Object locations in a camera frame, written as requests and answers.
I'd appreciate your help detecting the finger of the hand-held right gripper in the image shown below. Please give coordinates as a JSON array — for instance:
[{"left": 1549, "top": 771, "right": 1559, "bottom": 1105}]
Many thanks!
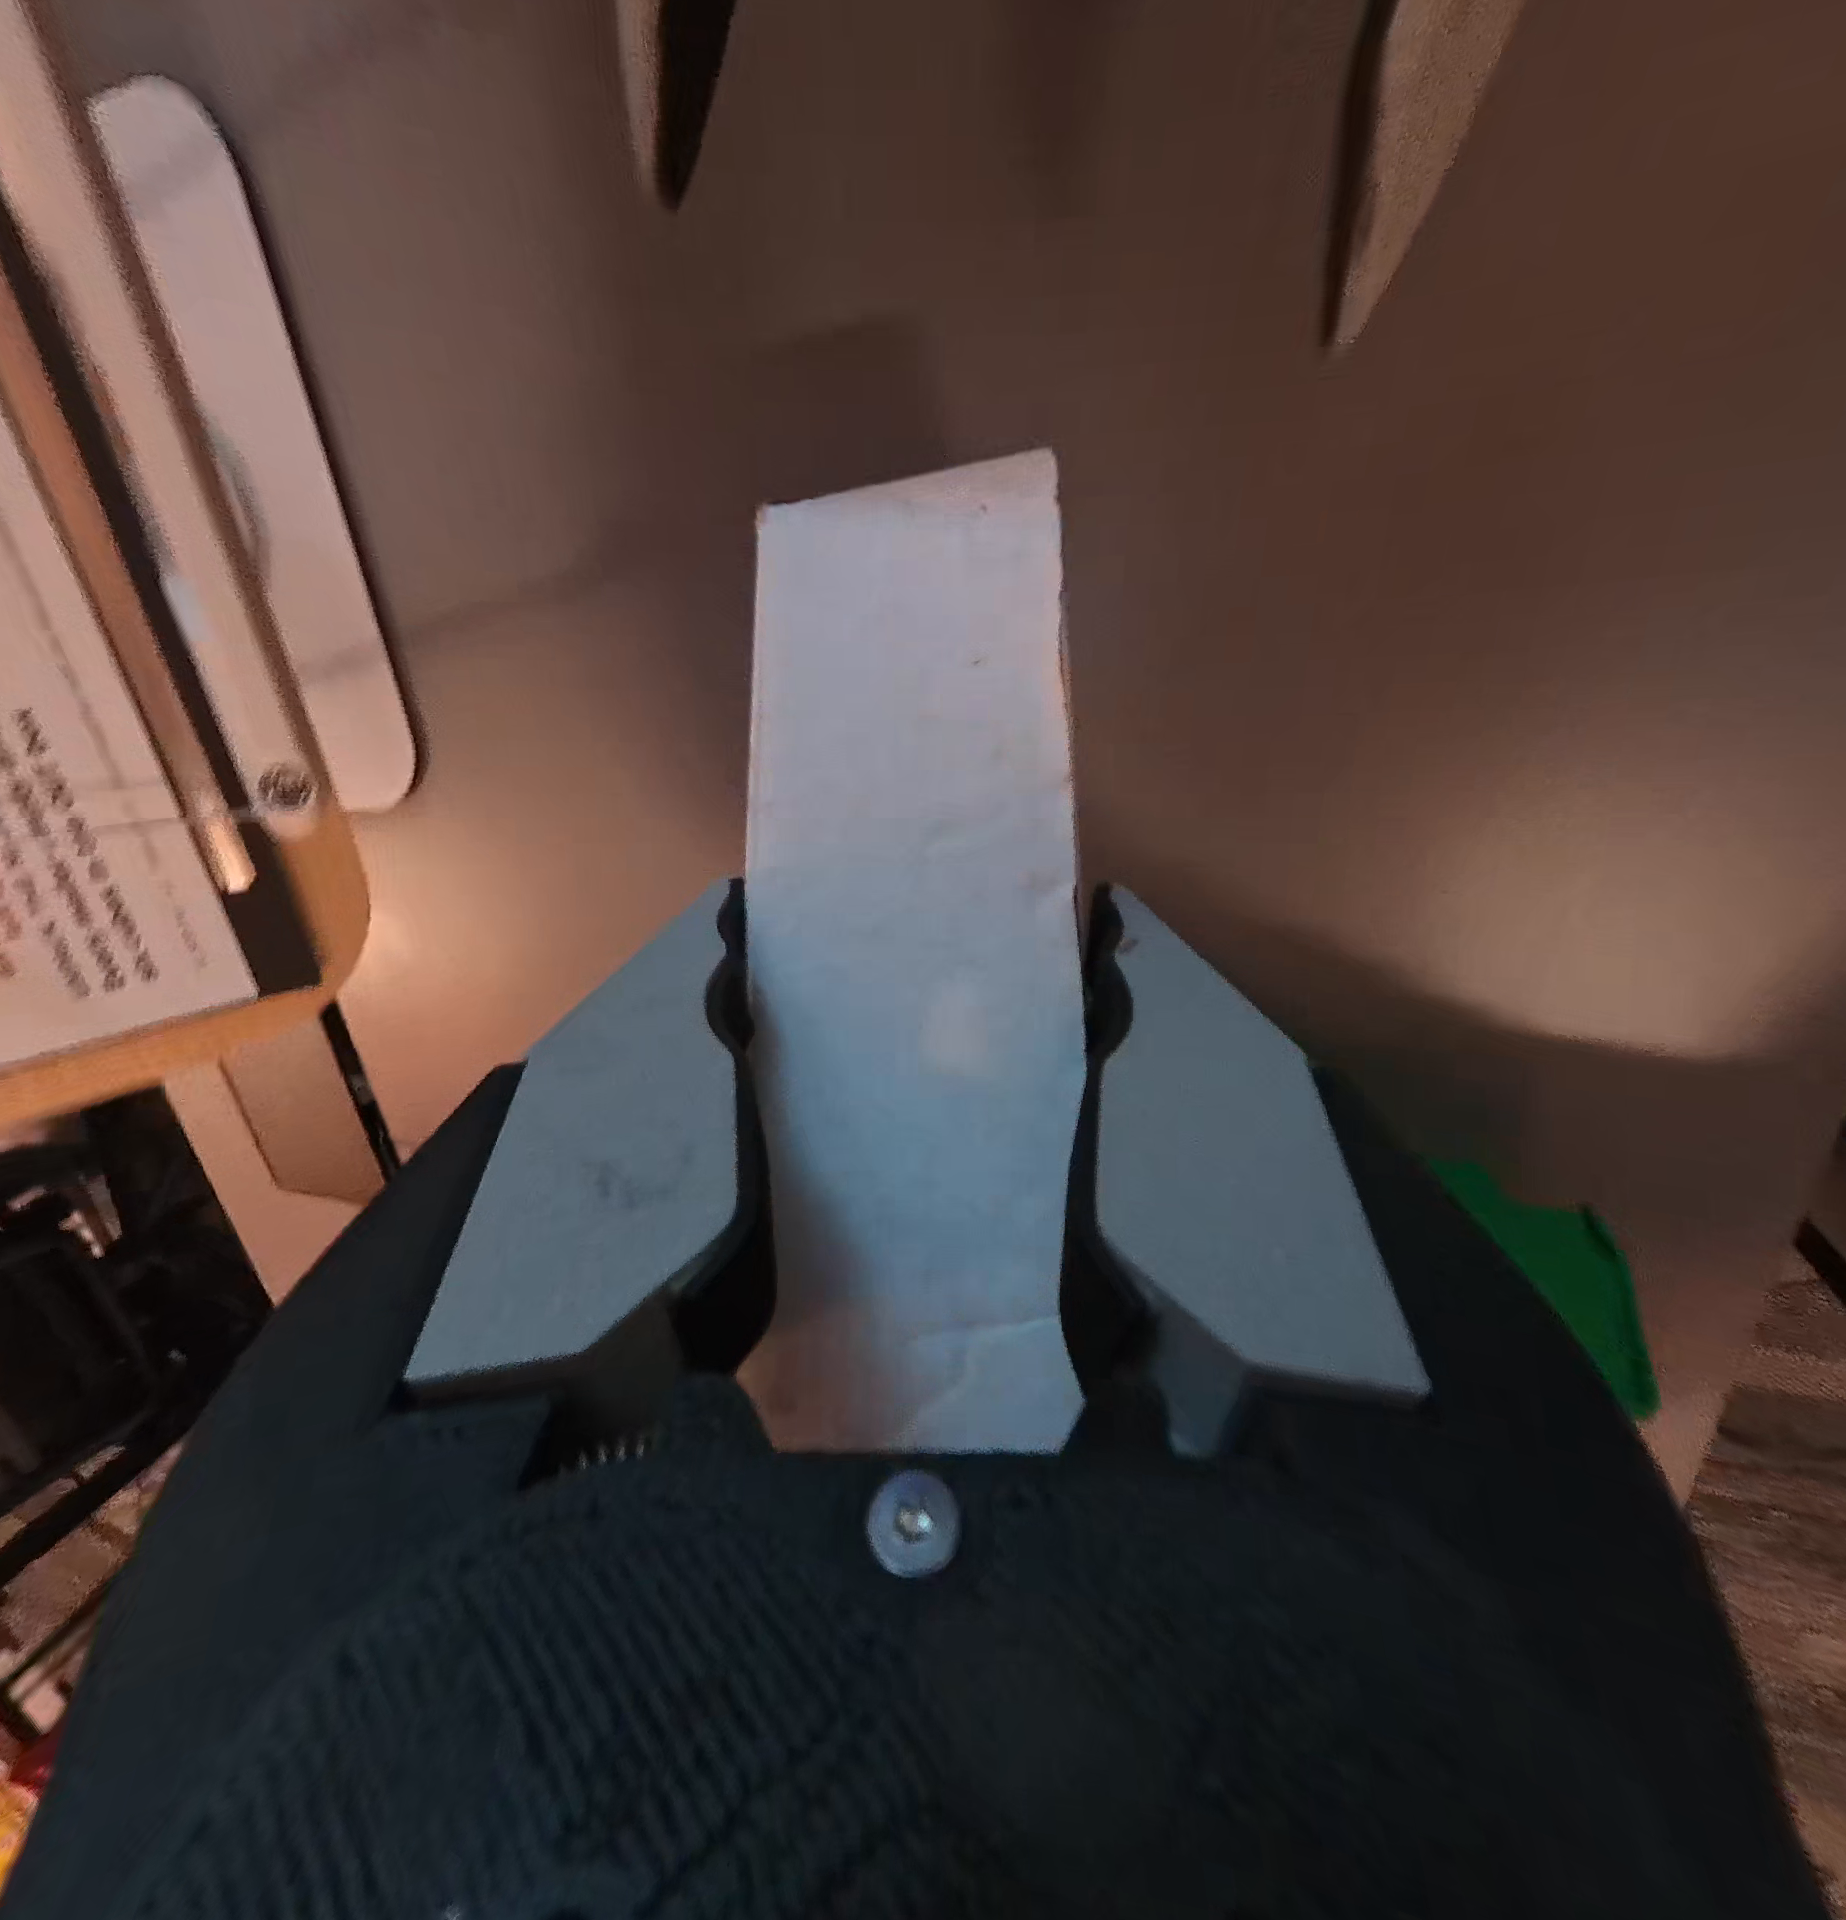
[
  {"left": 614, "top": 0, "right": 739, "bottom": 211},
  {"left": 1315, "top": 0, "right": 1527, "bottom": 356}
]

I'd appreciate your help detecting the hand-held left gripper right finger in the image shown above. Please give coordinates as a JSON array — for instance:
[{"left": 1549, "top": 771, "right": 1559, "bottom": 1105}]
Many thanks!
[{"left": 1057, "top": 883, "right": 1436, "bottom": 1458}]

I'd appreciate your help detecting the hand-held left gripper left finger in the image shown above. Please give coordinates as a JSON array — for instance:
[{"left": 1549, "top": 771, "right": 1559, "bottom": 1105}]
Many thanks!
[{"left": 398, "top": 875, "right": 781, "bottom": 1389}]

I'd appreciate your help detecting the green plastic bin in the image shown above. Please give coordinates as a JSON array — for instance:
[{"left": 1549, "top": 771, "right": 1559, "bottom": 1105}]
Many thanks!
[{"left": 1424, "top": 1151, "right": 1663, "bottom": 1421}]

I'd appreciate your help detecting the white cardboard mailer box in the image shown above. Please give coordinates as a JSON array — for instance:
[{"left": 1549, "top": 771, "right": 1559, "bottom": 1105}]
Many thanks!
[{"left": 741, "top": 443, "right": 1089, "bottom": 1458}]

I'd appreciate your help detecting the instruction sheet on wooden stand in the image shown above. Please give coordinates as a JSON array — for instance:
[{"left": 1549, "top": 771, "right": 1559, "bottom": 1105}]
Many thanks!
[{"left": 0, "top": 0, "right": 373, "bottom": 1133}]

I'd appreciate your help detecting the dark metal rack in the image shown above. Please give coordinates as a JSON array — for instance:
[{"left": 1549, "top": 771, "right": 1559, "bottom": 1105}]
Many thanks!
[{"left": 0, "top": 1091, "right": 272, "bottom": 1698}]

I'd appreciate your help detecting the printed instruction sheet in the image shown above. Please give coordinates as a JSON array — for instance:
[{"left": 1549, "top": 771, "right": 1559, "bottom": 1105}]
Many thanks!
[{"left": 0, "top": 344, "right": 265, "bottom": 1085}]

